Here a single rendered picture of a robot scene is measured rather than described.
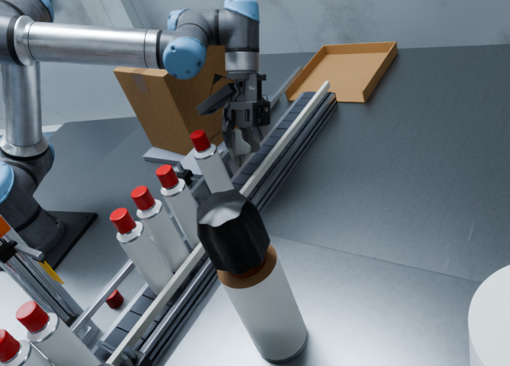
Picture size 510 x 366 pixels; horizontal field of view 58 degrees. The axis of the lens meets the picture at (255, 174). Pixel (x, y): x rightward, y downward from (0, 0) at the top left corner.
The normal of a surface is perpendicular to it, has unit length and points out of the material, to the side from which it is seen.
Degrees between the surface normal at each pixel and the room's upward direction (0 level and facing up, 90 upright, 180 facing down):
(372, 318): 0
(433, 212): 0
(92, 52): 85
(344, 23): 90
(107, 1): 90
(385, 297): 0
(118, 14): 90
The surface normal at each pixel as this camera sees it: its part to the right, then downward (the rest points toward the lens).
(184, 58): -0.04, 0.62
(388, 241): -0.29, -0.76
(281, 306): 0.70, 0.24
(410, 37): -0.33, 0.65
